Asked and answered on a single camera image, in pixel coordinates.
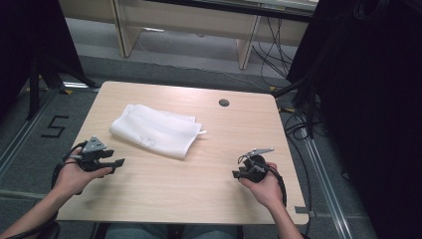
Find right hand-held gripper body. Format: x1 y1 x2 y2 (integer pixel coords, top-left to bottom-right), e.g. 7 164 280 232
236 147 276 184

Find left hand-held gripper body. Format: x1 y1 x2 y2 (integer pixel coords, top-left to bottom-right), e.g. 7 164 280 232
78 135 115 173

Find white towel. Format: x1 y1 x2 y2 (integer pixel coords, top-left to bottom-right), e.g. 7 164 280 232
108 104 208 161

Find person's right hand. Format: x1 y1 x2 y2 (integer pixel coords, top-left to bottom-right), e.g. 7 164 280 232
239 161 287 211

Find person's left hand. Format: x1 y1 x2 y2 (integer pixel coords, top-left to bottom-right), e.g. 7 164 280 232
53 147 113 200

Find grey tape strip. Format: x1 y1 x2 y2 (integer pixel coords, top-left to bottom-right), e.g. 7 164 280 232
294 205 317 219

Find black metal stand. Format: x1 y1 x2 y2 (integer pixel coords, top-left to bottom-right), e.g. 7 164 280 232
272 64 321 139
25 53 99 121

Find black curtain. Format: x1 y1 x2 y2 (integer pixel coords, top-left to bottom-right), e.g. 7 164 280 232
0 0 86 122
286 0 422 239

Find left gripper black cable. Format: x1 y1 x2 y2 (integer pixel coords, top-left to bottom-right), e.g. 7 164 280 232
0 140 90 239

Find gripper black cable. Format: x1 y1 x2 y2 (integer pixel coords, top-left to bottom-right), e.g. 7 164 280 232
0 140 90 239
264 164 289 208

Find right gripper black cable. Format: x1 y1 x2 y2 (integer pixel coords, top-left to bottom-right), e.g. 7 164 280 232
264 164 289 208

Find black floor cables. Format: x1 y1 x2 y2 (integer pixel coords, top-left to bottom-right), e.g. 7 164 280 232
278 105 321 239

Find metal floor rail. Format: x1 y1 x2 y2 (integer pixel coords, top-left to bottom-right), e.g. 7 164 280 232
300 128 355 239
0 87 63 182

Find hanging black desk cables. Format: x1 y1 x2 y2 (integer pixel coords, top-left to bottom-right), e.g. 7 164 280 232
251 16 295 80

